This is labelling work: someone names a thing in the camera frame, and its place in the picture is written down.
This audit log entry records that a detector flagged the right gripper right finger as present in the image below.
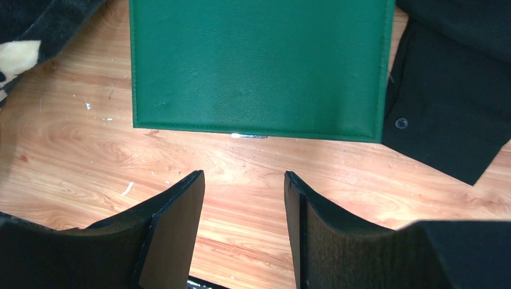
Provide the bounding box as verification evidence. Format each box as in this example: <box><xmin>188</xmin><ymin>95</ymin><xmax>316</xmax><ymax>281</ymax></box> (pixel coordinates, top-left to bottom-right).
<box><xmin>284</xmin><ymin>171</ymin><xmax>510</xmax><ymax>288</ymax></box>

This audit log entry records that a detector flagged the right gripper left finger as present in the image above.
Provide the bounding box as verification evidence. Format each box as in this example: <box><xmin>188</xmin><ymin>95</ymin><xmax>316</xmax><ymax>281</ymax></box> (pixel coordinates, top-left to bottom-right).
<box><xmin>1</xmin><ymin>170</ymin><xmax>205</xmax><ymax>288</ymax></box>

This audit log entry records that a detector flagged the green jewelry box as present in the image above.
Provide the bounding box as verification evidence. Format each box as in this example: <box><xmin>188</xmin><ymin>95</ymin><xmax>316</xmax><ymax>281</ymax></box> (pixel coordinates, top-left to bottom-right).
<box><xmin>130</xmin><ymin>0</ymin><xmax>395</xmax><ymax>143</ymax></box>

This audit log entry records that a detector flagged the black cloth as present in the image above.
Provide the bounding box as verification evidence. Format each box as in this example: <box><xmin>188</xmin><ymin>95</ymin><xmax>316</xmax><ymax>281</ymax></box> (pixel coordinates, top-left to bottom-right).
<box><xmin>382</xmin><ymin>1</ymin><xmax>510</xmax><ymax>185</ymax></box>

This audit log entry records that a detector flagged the black blanket with beige flowers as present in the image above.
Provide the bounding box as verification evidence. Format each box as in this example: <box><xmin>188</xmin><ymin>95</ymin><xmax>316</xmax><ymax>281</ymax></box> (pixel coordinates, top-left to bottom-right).
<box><xmin>1</xmin><ymin>0</ymin><xmax>104</xmax><ymax>106</ymax></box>

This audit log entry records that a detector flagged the black mounting base plate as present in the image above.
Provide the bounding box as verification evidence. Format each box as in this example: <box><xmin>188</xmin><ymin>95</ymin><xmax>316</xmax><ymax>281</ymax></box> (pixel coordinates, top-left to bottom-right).
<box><xmin>186</xmin><ymin>276</ymin><xmax>228</xmax><ymax>289</ymax></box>

